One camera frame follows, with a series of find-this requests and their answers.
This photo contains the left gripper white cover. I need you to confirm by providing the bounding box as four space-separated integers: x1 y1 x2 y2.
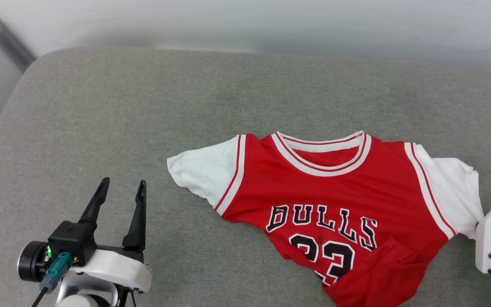
17 177 152 293

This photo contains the red Bulls basketball jersey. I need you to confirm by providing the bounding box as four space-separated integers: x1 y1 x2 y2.
167 130 485 307

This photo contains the grey fabric sofa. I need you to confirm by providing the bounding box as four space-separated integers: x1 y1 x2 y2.
0 46 491 307

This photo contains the camera cable with teal connector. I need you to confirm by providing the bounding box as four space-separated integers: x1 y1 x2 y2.
30 252 74 307

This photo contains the thin black cable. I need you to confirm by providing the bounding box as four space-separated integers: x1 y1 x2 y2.
118 288 138 307

